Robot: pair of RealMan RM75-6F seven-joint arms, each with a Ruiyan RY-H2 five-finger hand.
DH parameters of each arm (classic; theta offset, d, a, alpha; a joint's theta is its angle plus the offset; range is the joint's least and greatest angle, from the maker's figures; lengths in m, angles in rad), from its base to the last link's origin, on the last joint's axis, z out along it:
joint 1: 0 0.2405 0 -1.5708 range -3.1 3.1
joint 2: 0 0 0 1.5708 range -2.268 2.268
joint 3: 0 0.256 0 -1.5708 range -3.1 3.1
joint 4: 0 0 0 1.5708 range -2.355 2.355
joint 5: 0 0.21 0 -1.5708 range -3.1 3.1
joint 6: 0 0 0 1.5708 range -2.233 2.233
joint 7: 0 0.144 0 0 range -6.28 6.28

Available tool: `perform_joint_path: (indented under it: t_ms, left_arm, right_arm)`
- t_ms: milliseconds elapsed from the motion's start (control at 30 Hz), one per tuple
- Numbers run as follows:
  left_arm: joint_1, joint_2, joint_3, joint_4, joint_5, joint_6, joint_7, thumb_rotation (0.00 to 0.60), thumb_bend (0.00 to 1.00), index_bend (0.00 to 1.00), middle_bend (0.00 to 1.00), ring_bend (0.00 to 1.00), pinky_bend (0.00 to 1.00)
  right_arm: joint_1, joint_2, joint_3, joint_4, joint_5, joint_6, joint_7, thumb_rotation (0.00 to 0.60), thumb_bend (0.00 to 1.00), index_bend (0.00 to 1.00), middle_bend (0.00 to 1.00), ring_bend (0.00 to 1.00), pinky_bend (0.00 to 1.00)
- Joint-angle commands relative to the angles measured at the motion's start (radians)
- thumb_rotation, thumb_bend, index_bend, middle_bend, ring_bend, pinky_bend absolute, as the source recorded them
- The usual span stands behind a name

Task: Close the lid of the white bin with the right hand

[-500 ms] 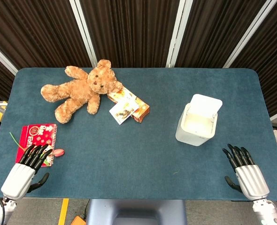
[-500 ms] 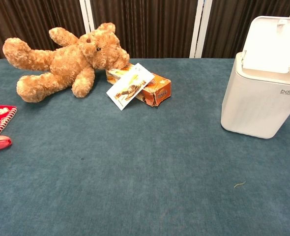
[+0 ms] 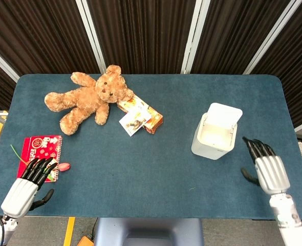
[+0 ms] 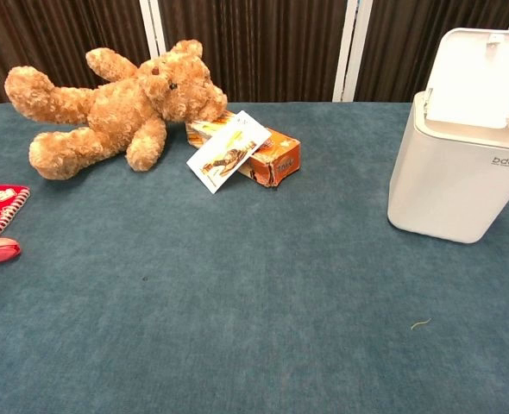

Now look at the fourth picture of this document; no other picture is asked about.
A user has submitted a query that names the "white trash bin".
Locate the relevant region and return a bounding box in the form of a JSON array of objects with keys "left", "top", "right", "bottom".
[{"left": 386, "top": 90, "right": 509, "bottom": 244}]

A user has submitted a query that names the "white trash bin lid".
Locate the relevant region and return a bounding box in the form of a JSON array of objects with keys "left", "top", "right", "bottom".
[{"left": 421, "top": 28, "right": 509, "bottom": 130}]

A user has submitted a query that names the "orange snack box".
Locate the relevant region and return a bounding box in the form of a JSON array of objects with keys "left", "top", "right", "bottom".
[{"left": 185, "top": 110, "right": 302, "bottom": 190}]

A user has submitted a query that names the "white picture card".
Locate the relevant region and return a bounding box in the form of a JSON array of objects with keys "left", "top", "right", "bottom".
[{"left": 185, "top": 110, "right": 273, "bottom": 195}]

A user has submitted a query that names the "blue-green table cloth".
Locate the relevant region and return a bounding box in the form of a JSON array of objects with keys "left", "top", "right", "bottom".
[{"left": 0, "top": 101, "right": 509, "bottom": 414}]

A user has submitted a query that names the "dark brown pleated curtain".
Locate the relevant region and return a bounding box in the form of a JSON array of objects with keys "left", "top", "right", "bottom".
[{"left": 0, "top": 0, "right": 509, "bottom": 105}]

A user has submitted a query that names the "brown plush teddy bear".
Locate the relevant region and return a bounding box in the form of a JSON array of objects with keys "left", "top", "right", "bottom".
[{"left": 3, "top": 39, "right": 229, "bottom": 181}]

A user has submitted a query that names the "white partition frame post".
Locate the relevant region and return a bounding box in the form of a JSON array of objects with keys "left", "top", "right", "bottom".
[
  {"left": 139, "top": 0, "right": 167, "bottom": 58},
  {"left": 331, "top": 0, "right": 370, "bottom": 103}
]

